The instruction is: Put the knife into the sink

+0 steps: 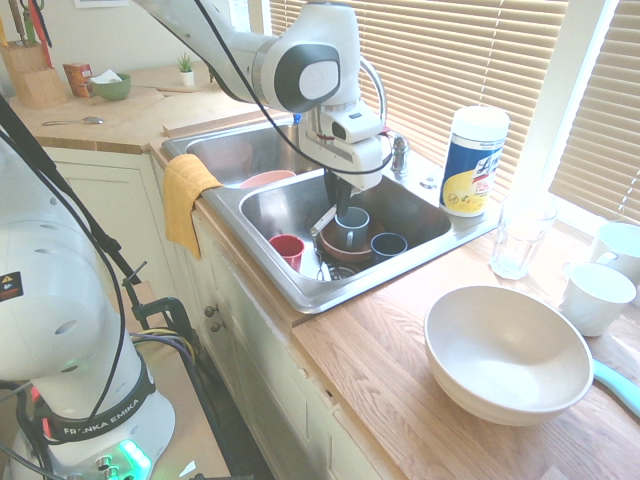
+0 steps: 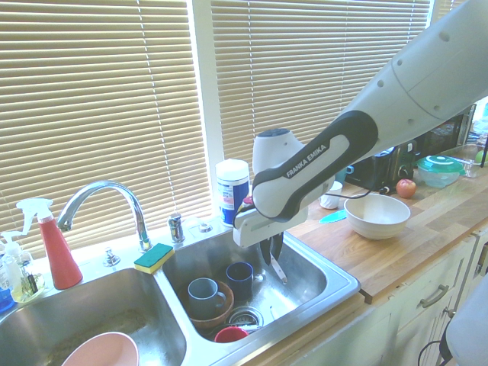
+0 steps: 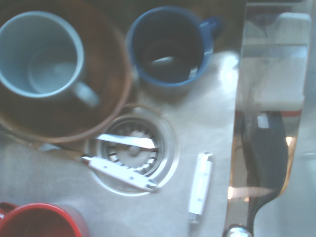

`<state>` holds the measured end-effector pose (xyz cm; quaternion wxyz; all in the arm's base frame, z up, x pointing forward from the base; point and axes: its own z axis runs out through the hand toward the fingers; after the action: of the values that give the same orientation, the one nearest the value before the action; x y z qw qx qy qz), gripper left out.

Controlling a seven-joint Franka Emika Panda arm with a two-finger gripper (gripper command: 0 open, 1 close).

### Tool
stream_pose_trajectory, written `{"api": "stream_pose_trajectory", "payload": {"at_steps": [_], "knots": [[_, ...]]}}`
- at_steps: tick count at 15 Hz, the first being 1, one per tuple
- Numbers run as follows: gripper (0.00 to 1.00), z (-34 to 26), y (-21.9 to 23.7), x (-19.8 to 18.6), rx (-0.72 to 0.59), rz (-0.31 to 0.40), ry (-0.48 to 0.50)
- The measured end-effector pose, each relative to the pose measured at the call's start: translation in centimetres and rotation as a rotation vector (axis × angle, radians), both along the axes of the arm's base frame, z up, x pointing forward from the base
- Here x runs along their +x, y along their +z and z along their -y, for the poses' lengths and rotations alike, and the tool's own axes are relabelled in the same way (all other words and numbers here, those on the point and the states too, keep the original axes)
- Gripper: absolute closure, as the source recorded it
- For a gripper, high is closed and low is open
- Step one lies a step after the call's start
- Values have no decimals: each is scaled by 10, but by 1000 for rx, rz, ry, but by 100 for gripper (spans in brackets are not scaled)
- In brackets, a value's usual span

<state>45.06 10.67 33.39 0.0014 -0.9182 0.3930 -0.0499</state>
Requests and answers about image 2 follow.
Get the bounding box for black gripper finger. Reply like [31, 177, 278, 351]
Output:
[260, 239, 273, 267]
[268, 232, 284, 265]

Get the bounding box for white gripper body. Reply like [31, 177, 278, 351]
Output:
[232, 207, 308, 249]

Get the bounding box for stainless steel double sink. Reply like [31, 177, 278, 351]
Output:
[0, 213, 361, 366]

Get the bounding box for white sink hole cap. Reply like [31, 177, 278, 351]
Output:
[186, 216, 214, 235]

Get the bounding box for chrome sink faucet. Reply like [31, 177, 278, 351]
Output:
[56, 179, 153, 252]

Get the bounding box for dark blue mug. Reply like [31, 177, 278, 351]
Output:
[225, 262, 255, 294]

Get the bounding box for white blue wipes canister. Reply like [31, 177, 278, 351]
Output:
[215, 158, 253, 229]

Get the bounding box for brown wooden bowl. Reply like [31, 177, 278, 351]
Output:
[178, 280, 236, 331]

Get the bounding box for metal drain strainer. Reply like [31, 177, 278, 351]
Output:
[227, 304, 265, 331]

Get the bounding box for small white cup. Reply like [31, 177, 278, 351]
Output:
[319, 181, 344, 210]

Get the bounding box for gray mug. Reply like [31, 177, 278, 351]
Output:
[186, 278, 228, 320]

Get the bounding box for chrome side sprayer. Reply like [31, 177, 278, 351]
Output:
[167, 213, 187, 244]

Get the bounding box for red cup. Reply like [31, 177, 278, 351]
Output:
[213, 326, 249, 344]

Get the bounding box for teal mug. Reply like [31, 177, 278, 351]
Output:
[335, 165, 355, 184]

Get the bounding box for yellow green sponge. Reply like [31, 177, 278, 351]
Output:
[133, 243, 175, 275]

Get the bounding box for white ceramic bowl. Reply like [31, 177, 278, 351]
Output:
[343, 193, 412, 241]

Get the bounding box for black chrome toaster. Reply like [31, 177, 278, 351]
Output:
[350, 140, 419, 194]

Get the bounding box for red apple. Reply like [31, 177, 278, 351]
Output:
[395, 178, 417, 199]

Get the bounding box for clear container with teal lid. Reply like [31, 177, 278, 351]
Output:
[416, 154, 466, 188]

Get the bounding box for medium beige window blind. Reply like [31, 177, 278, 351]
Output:
[210, 0, 432, 185]

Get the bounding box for pink plastic bowl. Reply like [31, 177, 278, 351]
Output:
[60, 331, 140, 366]

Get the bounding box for red spray bottle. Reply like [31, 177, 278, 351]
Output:
[15, 197, 84, 291]

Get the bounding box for wide beige window blind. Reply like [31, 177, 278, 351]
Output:
[0, 0, 213, 261]

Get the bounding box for black microwave oven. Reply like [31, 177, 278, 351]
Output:
[415, 104, 477, 158]

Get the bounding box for clear plastic storage box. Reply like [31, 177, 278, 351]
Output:
[441, 143, 488, 179]

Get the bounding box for clear yellow soap bottle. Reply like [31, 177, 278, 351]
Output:
[9, 258, 46, 304]

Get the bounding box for clear bottle with blue liquid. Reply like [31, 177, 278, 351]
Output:
[0, 230, 21, 314]

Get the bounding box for narrow beige window blind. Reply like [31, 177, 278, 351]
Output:
[434, 0, 468, 22]

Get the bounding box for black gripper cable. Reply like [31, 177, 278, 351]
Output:
[326, 186, 393, 200]

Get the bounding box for chrome faucet handle knob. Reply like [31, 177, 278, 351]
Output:
[101, 246, 121, 267]

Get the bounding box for brass cabinet drawer handle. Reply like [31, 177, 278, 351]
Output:
[420, 284, 450, 309]

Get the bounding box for black floor cables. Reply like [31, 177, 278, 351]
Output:
[417, 331, 454, 366]

